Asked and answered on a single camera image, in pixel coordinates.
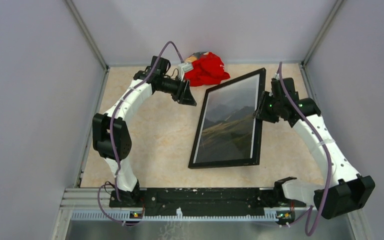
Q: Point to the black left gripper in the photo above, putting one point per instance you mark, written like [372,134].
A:
[183,94]

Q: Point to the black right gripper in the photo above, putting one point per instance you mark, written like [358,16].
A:
[260,113]

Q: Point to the light wooden picture frame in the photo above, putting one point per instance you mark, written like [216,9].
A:
[198,149]

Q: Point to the landscape photo print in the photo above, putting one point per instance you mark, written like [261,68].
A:
[228,122]

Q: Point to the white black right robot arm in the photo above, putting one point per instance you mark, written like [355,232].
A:
[344,189]

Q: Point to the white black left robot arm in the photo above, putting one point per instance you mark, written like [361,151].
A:
[110,133]

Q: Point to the crumpled red cloth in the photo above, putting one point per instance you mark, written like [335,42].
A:
[208,69]

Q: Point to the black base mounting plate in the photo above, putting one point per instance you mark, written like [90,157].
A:
[201,202]

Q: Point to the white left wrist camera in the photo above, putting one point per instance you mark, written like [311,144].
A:
[183,68]

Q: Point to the aluminium front rail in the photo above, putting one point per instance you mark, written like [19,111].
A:
[93,198]

